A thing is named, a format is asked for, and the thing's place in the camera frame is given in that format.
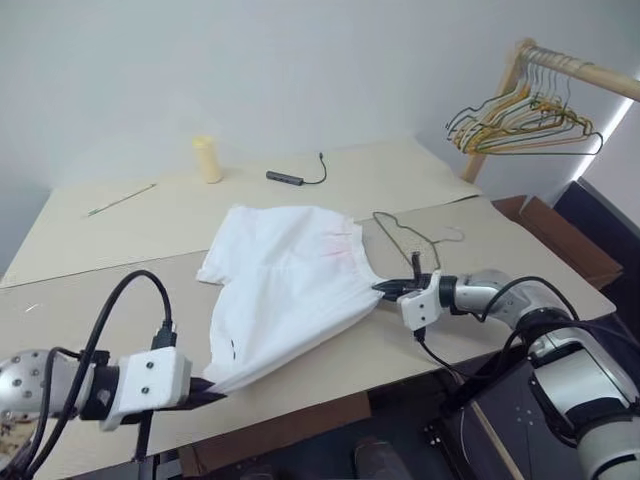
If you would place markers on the open brown cardboard box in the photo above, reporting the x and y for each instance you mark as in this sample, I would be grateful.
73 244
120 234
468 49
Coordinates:
570 245

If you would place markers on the thin green stick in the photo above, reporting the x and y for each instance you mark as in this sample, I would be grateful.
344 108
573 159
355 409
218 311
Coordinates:
122 200

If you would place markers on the black case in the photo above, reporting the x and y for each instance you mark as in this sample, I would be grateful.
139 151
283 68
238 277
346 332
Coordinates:
600 225

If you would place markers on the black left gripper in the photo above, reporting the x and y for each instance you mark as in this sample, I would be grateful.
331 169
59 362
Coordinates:
165 410

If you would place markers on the wooden clothes rack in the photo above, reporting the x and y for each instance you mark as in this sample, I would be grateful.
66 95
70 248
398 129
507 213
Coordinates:
600 75

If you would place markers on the thin wooden stick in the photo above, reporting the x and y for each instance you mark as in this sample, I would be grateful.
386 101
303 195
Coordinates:
495 440

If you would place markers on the brown cardboard box under table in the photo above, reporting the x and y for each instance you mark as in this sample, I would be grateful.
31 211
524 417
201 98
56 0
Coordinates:
280 427

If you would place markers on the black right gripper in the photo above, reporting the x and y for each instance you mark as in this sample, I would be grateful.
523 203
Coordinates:
412 286

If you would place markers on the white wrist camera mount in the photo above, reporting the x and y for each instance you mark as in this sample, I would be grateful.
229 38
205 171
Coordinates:
150 380
422 305

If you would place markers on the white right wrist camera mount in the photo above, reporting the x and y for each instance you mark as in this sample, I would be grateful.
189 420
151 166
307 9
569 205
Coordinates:
422 305

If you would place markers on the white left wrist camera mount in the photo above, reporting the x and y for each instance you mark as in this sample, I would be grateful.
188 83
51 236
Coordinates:
150 380

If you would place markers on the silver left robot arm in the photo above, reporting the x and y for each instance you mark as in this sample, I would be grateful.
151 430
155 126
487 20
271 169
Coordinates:
30 380

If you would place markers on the dark rounded shape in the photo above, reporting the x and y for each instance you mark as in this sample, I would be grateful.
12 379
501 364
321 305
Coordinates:
375 457

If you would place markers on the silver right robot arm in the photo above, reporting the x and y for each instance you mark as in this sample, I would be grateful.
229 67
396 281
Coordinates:
585 380

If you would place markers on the pale yellow plastic bottle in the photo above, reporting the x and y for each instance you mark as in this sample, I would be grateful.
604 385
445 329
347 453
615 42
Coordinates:
208 160

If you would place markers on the flat cardboard sheet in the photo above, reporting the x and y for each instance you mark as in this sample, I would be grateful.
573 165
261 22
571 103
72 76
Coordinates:
100 305
350 165

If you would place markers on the white shorts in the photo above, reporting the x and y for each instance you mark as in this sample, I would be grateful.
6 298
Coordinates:
285 280

